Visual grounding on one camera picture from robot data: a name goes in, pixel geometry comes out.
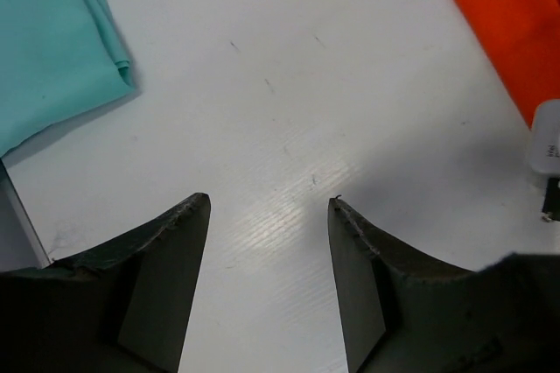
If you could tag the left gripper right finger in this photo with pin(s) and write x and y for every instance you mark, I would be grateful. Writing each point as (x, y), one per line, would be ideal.
(402, 310)

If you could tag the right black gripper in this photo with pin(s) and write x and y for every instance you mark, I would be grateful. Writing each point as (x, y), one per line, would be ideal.
(551, 202)

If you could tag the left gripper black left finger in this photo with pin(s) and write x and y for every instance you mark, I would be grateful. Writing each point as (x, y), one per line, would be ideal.
(121, 306)

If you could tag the orange t-shirt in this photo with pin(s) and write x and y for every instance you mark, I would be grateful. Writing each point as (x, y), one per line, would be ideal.
(521, 39)

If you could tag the light turquoise t-shirt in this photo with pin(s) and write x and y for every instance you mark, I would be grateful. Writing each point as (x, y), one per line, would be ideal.
(59, 59)

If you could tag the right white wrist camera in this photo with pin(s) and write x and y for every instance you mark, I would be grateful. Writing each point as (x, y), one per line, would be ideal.
(543, 150)

